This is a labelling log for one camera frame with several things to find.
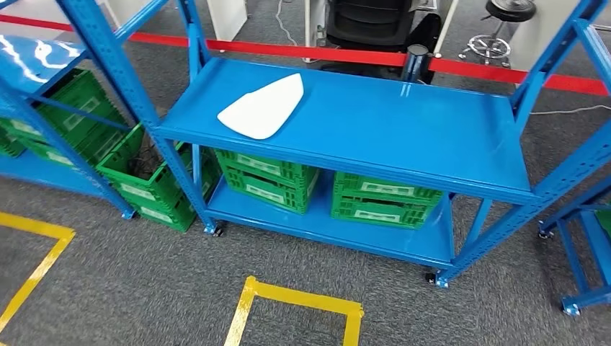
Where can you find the clear water bottle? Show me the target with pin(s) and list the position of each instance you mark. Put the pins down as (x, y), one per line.
(321, 36)

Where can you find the black bag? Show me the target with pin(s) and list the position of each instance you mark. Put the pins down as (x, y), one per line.
(427, 33)

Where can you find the white plastic panel part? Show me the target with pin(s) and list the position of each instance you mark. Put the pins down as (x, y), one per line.
(262, 110)

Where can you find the blue metal shelf rack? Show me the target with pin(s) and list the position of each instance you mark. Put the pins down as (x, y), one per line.
(28, 62)
(582, 253)
(382, 129)

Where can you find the red barrier belt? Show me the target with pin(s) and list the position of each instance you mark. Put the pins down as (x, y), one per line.
(286, 50)

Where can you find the dark barrier post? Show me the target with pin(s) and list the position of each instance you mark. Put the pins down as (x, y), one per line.
(414, 62)

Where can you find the black round stool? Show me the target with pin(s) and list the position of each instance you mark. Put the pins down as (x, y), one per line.
(506, 9)

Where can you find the white desk panel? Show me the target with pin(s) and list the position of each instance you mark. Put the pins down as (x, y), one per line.
(534, 33)
(312, 24)

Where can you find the black office chair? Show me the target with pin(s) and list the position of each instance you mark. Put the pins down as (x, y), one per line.
(367, 21)

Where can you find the white cabinet panel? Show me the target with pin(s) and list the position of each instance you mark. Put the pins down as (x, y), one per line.
(119, 7)
(226, 16)

